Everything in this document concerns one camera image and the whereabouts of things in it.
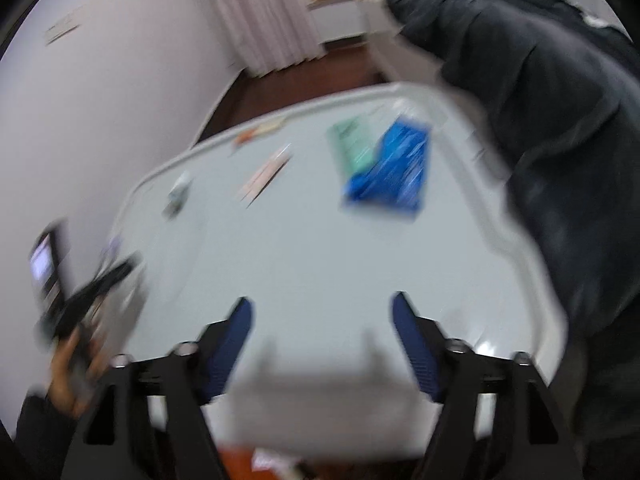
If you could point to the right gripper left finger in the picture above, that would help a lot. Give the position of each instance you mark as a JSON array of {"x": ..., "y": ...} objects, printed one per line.
[{"x": 146, "y": 421}]

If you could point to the nasal spray bottle white cap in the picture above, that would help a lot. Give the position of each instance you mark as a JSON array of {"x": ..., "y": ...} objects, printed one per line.
[{"x": 178, "y": 195}]

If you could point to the person's left hand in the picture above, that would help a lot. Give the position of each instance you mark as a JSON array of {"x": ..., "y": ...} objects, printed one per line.
[{"x": 62, "y": 392}]

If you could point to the pink white curtain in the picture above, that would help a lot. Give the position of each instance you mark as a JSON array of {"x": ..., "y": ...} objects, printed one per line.
[{"x": 271, "y": 35}]

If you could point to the dark grey blanket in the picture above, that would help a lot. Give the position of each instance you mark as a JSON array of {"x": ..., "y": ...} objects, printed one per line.
[{"x": 561, "y": 98}]

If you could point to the pink sachet packet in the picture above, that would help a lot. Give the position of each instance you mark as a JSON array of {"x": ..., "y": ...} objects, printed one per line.
[{"x": 258, "y": 182}]

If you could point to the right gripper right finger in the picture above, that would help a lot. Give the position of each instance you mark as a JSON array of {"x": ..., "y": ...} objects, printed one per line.
[{"x": 498, "y": 418}]

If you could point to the blue snack wrapper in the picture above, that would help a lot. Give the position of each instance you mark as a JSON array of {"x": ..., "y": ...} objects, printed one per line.
[{"x": 398, "y": 174}]

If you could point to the white bed frame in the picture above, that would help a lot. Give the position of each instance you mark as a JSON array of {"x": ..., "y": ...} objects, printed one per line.
[{"x": 384, "y": 43}]

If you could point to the white window bench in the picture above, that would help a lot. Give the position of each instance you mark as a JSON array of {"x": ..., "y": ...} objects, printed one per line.
[{"x": 337, "y": 19}]

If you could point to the mint green cream tube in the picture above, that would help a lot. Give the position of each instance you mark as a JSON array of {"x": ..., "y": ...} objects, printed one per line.
[{"x": 352, "y": 146}]

